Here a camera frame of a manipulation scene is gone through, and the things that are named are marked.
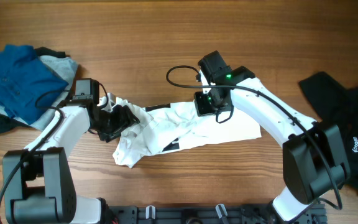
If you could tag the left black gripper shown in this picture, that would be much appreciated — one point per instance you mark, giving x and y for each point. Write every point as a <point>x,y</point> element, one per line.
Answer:
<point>123,119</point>

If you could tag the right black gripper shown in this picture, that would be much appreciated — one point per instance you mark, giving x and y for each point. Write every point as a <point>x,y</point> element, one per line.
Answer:
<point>202,109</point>

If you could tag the white t-shirt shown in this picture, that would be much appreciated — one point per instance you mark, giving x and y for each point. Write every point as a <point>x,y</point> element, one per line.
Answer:
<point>174,127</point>

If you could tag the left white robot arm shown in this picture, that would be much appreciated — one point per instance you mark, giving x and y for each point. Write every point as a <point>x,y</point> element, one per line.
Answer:
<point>37,182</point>

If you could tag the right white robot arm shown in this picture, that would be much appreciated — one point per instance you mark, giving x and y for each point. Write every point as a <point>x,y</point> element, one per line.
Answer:
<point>314,157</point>

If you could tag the grey folded garment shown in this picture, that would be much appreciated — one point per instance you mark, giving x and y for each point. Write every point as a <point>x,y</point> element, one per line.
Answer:
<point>65,68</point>

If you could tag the blue folded garment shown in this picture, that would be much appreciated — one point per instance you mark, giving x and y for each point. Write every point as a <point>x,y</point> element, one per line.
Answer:
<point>23,79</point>

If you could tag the black folded garment left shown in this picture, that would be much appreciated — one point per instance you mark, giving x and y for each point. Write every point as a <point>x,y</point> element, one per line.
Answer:
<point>6,123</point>

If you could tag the black garment with logo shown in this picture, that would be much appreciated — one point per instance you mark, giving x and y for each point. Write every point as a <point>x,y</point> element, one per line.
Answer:
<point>336,104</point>

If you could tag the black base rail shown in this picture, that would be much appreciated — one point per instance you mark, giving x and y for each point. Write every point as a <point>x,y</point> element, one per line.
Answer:
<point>197,214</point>

